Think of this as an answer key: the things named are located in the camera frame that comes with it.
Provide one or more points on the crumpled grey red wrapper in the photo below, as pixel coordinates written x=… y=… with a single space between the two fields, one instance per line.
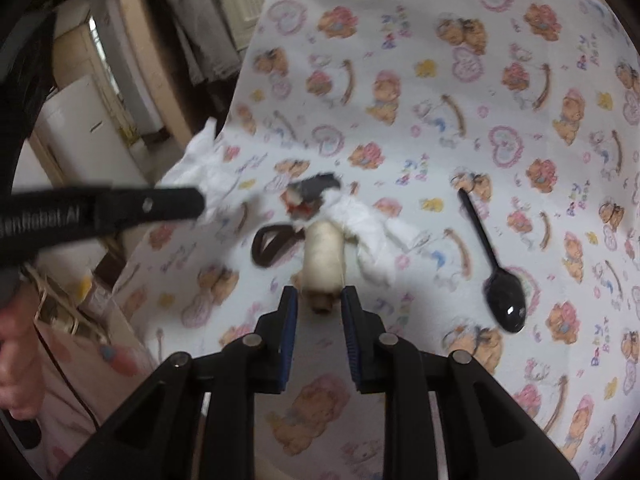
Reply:
x=312 y=197

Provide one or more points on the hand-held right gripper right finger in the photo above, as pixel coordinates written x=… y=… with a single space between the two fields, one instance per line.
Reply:
x=350 y=340

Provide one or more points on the person's left hand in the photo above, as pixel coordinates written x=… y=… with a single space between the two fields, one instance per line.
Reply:
x=17 y=360

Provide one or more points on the white cabinet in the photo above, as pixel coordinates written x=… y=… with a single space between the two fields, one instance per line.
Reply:
x=85 y=125

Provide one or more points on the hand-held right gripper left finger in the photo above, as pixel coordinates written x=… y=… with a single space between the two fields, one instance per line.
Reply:
x=289 y=340

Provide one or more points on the bear printed blanket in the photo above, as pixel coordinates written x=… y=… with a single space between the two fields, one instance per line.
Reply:
x=425 y=110

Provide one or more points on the white tissue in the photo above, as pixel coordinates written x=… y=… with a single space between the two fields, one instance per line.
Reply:
x=372 y=230
x=210 y=175

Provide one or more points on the black plastic spoon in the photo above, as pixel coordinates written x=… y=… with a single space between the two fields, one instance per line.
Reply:
x=502 y=295

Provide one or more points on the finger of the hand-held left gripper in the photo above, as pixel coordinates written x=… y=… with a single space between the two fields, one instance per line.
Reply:
x=160 y=205

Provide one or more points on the hanging grey clothes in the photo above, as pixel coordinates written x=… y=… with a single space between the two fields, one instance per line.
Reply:
x=200 y=25

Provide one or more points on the person's pink printed clothing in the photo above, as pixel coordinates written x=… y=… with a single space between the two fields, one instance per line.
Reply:
x=65 y=410

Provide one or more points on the wooden door frame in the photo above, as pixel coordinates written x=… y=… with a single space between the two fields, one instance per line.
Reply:
x=150 y=60

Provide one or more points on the cream paper roll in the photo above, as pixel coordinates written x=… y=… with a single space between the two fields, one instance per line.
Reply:
x=324 y=260

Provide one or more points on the brown loop band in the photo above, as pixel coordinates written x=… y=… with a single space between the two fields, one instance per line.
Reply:
x=260 y=250

